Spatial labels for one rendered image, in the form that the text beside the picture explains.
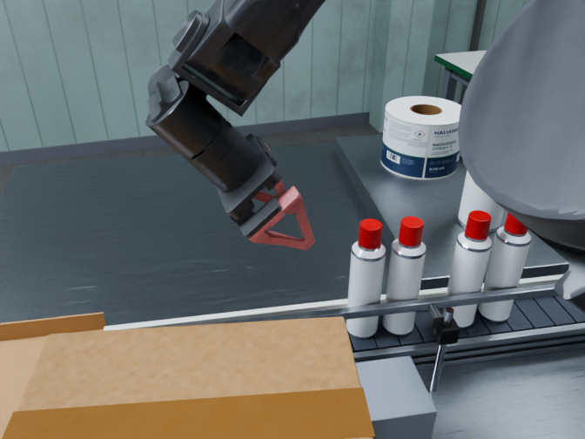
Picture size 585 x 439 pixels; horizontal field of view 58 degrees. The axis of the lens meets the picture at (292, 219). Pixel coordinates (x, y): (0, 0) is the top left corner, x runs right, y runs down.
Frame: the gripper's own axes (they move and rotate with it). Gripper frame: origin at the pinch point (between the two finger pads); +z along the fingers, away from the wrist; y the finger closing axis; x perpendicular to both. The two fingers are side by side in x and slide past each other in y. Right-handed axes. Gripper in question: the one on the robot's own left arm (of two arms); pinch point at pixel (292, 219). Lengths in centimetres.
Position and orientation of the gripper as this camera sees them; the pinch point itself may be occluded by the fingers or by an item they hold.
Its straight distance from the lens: 61.1
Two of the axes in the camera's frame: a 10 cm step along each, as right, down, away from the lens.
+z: 6.1, 5.6, 5.6
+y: -3.0, -4.9, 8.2
